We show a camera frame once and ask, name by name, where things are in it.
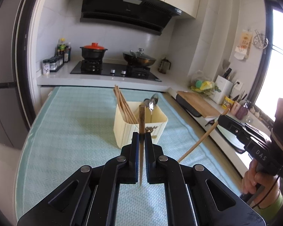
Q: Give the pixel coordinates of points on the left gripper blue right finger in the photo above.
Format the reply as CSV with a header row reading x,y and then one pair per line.
x,y
150,159

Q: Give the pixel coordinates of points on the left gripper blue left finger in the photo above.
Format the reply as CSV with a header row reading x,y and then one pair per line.
x,y
134,158

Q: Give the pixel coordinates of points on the wooden chopstick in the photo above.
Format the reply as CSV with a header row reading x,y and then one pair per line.
x,y
131,121
126,107
207,133
142,130
119,110
123,107

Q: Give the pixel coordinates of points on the small steel spoon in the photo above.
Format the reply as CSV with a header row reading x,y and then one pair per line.
x,y
146,102

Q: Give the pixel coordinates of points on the person's right hand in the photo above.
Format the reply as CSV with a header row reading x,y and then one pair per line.
x,y
270,183

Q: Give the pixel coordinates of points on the large steel spoon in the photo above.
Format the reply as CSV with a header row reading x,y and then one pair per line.
x,y
153,102

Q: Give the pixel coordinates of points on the purple soap bottle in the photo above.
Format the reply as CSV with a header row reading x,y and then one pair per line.
x,y
243,110

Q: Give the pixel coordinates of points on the black appliance under board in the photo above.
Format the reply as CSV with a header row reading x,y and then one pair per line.
x,y
183,103

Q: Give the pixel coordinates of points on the pink utensil cup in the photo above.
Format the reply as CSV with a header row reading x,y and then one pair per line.
x,y
236,106

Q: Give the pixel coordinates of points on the yellow cup container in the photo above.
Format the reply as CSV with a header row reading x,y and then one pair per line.
x,y
227,103

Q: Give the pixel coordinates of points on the wooden cutting board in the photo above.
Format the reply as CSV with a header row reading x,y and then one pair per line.
x,y
202,106

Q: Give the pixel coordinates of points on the teal woven table mat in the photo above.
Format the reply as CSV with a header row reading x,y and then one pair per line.
x,y
75,128

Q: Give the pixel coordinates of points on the white knife block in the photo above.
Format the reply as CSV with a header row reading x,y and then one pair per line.
x,y
222,89

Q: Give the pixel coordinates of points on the black gas cooktop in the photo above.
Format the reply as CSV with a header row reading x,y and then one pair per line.
x,y
109,69

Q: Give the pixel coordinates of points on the dark glass kettle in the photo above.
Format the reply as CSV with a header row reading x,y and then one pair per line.
x,y
164,66

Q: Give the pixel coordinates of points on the bag with sponges on rack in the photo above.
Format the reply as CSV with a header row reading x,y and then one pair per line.
x,y
201,84

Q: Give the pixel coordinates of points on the wok with glass lid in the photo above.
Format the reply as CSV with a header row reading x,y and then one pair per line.
x,y
138,59

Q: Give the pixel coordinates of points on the black pot red lid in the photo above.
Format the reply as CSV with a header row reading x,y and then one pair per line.
x,y
93,52

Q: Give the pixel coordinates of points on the white spice shaker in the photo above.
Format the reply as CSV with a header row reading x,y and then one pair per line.
x,y
46,67

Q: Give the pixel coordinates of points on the sauce bottles cluster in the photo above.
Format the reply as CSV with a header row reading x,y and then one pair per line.
x,y
64,49

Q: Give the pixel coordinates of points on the grey refrigerator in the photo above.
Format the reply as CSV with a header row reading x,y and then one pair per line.
x,y
13,129

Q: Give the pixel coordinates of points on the hanging wall calendar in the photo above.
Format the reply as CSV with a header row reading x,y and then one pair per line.
x,y
244,45

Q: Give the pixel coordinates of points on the wire trivet on wall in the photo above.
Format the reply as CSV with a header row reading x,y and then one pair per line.
x,y
260,41

